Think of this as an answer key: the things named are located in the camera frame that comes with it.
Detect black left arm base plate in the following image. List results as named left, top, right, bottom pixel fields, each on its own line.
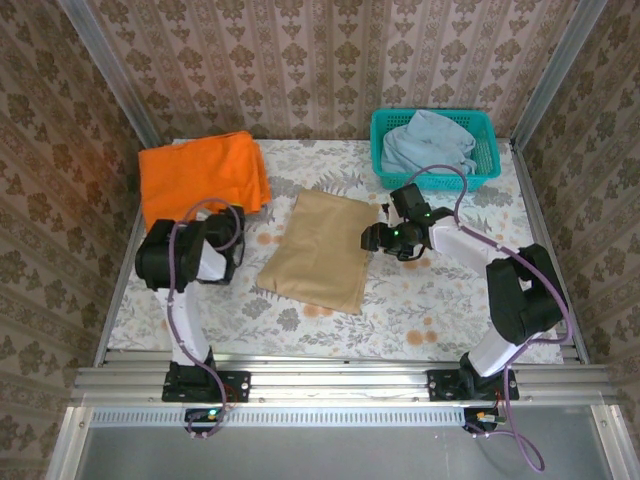
left=161, top=370, right=251, bottom=404

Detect grey slotted cable duct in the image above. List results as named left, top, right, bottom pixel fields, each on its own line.
left=89, top=407, right=466, bottom=429

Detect right black connector box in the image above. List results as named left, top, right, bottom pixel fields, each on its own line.
left=462, top=407, right=501, bottom=434

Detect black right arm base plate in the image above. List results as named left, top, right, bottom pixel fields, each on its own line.
left=427, top=368, right=520, bottom=402

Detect aluminium side rail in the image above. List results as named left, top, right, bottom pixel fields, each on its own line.
left=508, top=142, right=590, bottom=365
left=93, top=212, right=174, bottom=367

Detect orange trousers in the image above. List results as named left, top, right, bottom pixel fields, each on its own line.
left=138, top=130, right=273, bottom=232

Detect black connector box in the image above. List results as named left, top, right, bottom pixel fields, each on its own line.
left=462, top=407, right=501, bottom=434
left=184, top=407, right=226, bottom=434

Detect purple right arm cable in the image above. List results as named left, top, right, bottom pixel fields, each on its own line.
left=404, top=164, right=575, bottom=472

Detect aluminium frame rail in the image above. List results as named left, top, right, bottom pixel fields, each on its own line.
left=69, top=357, right=616, bottom=406

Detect light blue trousers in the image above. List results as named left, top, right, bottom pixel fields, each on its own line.
left=380, top=110, right=479, bottom=177

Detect aluminium corner post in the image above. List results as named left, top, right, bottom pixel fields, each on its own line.
left=54, top=0, right=154, bottom=144
left=509, top=0, right=601, bottom=149

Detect floral tablecloth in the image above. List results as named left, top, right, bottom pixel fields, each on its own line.
left=107, top=138, right=569, bottom=365

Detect left black connector box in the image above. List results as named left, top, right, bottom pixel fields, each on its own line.
left=184, top=407, right=226, bottom=434

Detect aluminium lower frame bar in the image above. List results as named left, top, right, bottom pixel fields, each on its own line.
left=591, top=403, right=629, bottom=480
left=44, top=405, right=94, bottom=480

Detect tan trousers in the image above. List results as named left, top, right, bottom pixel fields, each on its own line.
left=256, top=188, right=381, bottom=316

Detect teal plastic basket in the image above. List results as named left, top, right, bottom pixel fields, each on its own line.
left=370, top=108, right=502, bottom=194

